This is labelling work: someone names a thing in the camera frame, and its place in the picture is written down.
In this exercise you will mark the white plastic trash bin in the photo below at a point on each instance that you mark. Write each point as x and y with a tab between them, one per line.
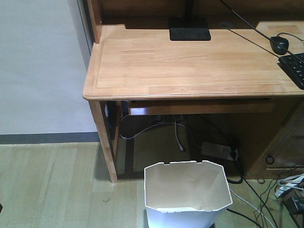
185	194

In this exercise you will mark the wooden desk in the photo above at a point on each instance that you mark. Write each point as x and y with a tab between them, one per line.
236	73

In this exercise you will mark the white power strip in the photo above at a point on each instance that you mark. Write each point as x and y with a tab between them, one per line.
216	150

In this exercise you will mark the black monitor stand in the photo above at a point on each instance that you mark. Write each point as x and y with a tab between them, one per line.
189	27

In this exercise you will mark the black computer mouse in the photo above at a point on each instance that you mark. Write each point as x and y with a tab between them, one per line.
279	45

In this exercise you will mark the black keyboard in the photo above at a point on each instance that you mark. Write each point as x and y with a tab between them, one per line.
294	68

